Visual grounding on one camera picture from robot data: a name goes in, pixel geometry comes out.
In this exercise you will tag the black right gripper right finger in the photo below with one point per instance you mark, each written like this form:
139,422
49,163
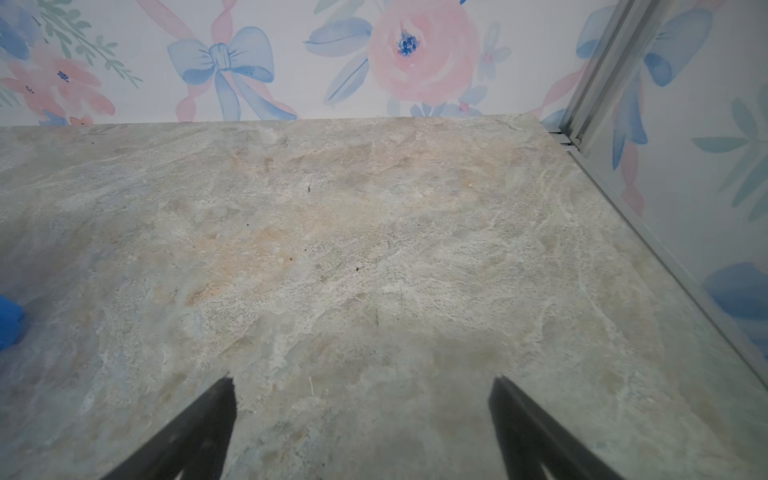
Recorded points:
533,444

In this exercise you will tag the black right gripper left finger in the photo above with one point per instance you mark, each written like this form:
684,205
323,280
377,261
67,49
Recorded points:
193,445

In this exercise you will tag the blue plastic bin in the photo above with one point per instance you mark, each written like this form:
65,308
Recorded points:
11,318

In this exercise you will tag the aluminium corner post right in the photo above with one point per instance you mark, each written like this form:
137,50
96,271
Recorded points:
627,33

